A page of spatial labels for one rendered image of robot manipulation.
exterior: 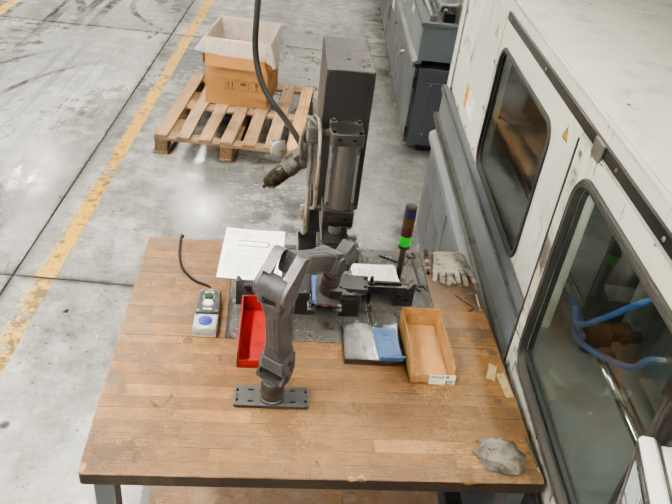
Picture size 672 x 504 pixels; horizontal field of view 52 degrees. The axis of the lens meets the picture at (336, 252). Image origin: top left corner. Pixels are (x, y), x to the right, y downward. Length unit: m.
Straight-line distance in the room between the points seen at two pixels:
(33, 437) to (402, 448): 1.70
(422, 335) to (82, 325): 1.89
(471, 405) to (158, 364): 0.87
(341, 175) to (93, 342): 1.86
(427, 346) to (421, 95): 3.21
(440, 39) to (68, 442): 3.44
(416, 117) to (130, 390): 3.66
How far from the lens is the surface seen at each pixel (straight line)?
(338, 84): 1.85
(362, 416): 1.86
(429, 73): 5.03
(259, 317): 2.10
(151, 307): 2.15
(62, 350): 3.40
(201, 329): 2.03
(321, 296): 1.93
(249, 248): 2.40
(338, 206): 1.92
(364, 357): 1.99
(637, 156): 1.59
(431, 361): 2.05
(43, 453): 3.00
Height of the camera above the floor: 2.27
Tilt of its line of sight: 35 degrees down
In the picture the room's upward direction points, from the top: 7 degrees clockwise
